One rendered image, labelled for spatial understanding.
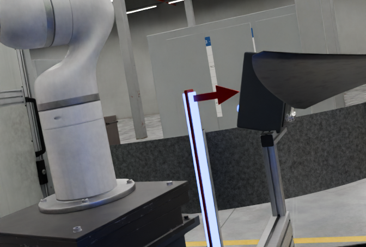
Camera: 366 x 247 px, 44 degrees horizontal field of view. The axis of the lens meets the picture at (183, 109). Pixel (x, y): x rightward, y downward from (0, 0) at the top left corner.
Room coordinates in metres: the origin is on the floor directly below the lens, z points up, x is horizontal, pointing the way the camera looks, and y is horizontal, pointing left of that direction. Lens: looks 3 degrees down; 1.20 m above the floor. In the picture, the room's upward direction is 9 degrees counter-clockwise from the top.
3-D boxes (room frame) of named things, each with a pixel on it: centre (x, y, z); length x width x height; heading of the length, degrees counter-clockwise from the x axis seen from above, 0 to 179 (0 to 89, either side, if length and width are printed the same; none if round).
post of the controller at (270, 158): (1.05, -0.19, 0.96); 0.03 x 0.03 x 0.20; 69
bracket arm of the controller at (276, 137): (1.15, -0.22, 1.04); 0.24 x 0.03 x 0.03; 159
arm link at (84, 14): (0.90, 0.19, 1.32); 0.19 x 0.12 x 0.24; 123
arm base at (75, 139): (0.88, 0.22, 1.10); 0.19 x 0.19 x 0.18
